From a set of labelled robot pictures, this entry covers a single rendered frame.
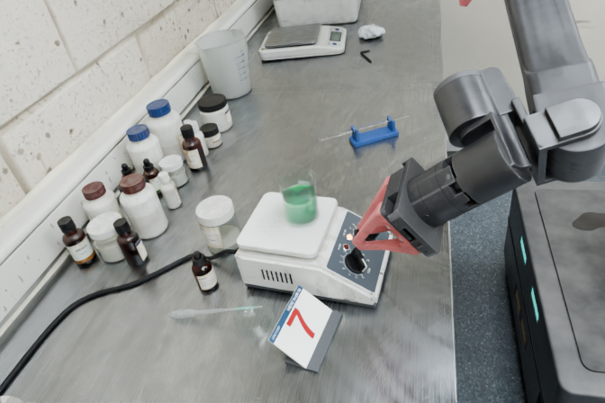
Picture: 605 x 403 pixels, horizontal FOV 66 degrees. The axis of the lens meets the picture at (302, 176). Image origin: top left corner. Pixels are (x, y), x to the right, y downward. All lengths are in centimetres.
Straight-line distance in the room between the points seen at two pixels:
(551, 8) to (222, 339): 55
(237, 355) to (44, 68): 59
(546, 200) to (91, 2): 124
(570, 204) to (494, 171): 104
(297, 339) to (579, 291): 79
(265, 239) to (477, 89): 34
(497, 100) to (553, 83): 5
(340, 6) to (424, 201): 125
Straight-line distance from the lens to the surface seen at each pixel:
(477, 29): 207
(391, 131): 100
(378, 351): 63
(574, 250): 135
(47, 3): 98
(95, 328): 77
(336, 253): 65
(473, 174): 46
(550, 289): 125
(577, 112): 46
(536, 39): 53
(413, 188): 49
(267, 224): 68
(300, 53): 144
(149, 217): 84
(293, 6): 169
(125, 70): 112
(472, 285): 170
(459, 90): 50
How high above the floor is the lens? 127
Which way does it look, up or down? 35 degrees down
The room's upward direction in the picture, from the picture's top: 10 degrees counter-clockwise
